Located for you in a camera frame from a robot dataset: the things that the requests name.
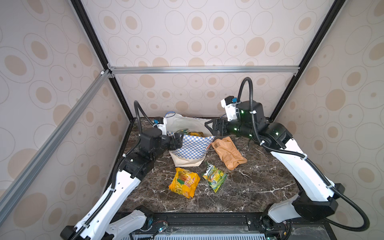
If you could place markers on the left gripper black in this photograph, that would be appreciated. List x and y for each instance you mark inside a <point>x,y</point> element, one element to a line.
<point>179,139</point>

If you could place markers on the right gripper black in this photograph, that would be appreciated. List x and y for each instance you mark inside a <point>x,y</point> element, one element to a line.
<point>222,122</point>

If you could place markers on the blue checkered paper bag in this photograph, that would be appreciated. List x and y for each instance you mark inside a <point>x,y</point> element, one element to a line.
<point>194,149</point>

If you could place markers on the brown kraft snack pouch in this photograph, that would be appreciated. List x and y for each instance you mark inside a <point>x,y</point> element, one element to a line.
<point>228,153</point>

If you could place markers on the yellow orange snack bag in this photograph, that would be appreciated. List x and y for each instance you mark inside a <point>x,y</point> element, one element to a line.
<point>184,183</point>

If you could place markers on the green spring tea candy bag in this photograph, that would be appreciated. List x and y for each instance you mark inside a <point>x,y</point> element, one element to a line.
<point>214,176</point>

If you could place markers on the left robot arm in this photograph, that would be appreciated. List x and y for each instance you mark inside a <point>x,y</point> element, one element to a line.
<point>130,170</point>

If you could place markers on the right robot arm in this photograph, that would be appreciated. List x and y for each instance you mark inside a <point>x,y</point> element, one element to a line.
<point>317,197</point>

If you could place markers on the green snack pack in bag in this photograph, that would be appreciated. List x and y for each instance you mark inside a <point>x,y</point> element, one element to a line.
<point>183,131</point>

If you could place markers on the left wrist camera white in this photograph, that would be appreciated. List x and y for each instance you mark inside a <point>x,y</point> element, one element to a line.
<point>160,123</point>

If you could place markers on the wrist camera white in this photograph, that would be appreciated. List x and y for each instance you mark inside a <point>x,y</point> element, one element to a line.
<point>160,123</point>
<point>230,106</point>

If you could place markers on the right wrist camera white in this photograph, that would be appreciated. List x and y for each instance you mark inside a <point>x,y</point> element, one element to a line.
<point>230,106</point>

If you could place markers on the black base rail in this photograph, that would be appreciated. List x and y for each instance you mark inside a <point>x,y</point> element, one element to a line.
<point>228,226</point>

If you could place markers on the horizontal aluminium back rail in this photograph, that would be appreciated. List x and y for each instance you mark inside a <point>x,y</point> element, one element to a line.
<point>204,70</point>

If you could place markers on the black frame post left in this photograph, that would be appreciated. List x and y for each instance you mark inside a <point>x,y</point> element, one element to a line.
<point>96,44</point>

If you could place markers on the black frame post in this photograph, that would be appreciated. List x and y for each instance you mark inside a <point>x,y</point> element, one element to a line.
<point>324,28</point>
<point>96,44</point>

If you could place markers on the aluminium left side rail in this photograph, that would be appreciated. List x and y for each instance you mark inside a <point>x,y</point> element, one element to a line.
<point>21,184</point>

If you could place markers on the black frame post right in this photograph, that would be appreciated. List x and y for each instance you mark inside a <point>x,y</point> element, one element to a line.
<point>324,28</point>

